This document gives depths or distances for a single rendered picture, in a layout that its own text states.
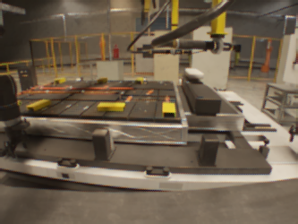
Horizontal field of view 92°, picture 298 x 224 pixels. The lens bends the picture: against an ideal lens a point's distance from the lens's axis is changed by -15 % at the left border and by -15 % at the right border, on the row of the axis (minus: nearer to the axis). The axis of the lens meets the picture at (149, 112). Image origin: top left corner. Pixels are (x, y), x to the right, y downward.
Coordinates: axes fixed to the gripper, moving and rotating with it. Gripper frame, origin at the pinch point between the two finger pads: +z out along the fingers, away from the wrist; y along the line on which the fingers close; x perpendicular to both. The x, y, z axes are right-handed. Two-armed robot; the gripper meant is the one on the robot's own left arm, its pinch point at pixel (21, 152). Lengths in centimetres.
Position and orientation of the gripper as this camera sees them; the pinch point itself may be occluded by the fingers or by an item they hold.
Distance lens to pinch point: 103.2
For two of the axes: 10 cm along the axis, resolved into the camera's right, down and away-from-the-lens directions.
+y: 0.4, 3.5, -9.4
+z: 0.0, 9.4, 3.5
